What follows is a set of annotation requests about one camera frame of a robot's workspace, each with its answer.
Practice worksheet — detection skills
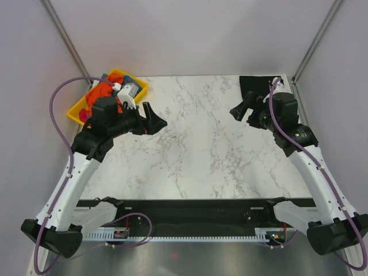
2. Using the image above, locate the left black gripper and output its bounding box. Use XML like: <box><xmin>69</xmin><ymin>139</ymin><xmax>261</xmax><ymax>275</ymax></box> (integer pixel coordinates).
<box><xmin>108</xmin><ymin>102</ymin><xmax>167</xmax><ymax>138</ymax></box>

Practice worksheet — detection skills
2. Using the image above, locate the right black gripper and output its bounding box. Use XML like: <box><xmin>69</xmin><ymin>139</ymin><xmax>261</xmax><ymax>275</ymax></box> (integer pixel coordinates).
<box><xmin>230</xmin><ymin>91</ymin><xmax>281</xmax><ymax>133</ymax></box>

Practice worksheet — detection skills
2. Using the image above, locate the orange t shirt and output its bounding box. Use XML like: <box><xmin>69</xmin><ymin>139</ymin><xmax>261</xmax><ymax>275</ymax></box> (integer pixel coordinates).
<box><xmin>86</xmin><ymin>73</ymin><xmax>124</xmax><ymax>117</ymax></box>

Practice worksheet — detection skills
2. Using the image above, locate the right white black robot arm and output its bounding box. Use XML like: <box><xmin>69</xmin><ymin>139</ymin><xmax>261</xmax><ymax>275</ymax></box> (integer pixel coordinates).
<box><xmin>230</xmin><ymin>91</ymin><xmax>367</xmax><ymax>255</ymax></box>

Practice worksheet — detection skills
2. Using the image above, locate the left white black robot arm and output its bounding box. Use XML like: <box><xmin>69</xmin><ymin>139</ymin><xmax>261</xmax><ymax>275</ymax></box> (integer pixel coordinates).
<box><xmin>21</xmin><ymin>97</ymin><xmax>167</xmax><ymax>259</ymax></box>

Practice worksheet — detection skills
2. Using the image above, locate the folded black t shirt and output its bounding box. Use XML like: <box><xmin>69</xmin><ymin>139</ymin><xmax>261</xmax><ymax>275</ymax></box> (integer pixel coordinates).
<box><xmin>239</xmin><ymin>76</ymin><xmax>285</xmax><ymax>101</ymax></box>

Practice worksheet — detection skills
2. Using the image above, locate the teal blue t shirt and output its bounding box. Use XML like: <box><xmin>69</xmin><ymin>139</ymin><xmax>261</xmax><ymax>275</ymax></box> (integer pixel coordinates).
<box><xmin>122</xmin><ymin>75</ymin><xmax>139</xmax><ymax>86</ymax></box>

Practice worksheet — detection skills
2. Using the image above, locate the pink red t shirt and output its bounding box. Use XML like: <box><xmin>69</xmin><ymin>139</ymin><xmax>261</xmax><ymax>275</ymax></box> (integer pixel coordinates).
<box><xmin>79</xmin><ymin>109</ymin><xmax>89</xmax><ymax>123</ymax></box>

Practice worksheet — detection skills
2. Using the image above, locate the yellow plastic bin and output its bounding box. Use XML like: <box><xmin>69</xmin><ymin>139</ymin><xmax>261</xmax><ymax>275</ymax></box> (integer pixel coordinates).
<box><xmin>67</xmin><ymin>68</ymin><xmax>149</xmax><ymax>125</ymax></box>

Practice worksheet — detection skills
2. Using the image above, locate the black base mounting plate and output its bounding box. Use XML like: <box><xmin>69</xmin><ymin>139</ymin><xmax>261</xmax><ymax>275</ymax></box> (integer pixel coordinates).
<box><xmin>77</xmin><ymin>198</ymin><xmax>316</xmax><ymax>237</ymax></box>

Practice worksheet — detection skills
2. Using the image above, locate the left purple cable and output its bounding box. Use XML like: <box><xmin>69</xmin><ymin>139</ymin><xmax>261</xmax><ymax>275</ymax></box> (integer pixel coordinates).
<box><xmin>33</xmin><ymin>77</ymin><xmax>121</xmax><ymax>275</ymax></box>

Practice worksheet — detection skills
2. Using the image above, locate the white slotted cable duct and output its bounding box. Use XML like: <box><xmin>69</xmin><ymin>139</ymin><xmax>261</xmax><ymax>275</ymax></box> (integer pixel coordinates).
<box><xmin>82</xmin><ymin>228</ymin><xmax>270</xmax><ymax>243</ymax></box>

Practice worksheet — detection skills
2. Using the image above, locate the right aluminium frame post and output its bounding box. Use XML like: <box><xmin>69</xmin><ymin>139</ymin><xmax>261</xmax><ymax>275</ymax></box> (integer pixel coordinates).
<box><xmin>292</xmin><ymin>0</ymin><xmax>345</xmax><ymax>85</ymax></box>

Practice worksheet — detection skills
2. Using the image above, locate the aluminium frame post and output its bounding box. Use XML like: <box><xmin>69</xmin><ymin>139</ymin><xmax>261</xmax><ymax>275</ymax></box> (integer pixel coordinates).
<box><xmin>292</xmin><ymin>0</ymin><xmax>345</xmax><ymax>85</ymax></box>
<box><xmin>39</xmin><ymin>0</ymin><xmax>90</xmax><ymax>76</ymax></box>

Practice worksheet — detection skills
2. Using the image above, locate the left aluminium frame post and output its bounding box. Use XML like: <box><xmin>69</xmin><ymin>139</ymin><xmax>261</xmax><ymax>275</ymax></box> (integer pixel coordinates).
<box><xmin>39</xmin><ymin>0</ymin><xmax>90</xmax><ymax>76</ymax></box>

